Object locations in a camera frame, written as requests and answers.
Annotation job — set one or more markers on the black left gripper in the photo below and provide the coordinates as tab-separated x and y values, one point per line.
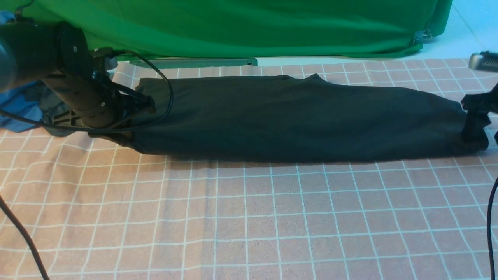
95	103

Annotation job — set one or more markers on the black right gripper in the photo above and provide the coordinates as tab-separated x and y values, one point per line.
478	106

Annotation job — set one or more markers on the dark gray long-sleeve shirt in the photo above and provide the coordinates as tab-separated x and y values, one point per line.
288	120

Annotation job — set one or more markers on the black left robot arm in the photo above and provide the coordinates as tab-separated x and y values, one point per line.
59	57

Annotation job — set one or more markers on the gray metal bar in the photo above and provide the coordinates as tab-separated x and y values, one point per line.
175	63

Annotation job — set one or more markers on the crumpled dark gray garment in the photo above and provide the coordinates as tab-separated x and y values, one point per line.
49	103

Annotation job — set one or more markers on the metal binder clip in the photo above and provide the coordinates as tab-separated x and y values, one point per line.
422	36

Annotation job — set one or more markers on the pink checkered tablecloth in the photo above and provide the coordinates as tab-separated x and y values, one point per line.
101	212

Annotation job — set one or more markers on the blue crumpled garment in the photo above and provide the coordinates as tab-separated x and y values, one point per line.
17	101

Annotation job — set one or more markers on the green backdrop cloth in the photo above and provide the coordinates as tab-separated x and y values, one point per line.
251	28

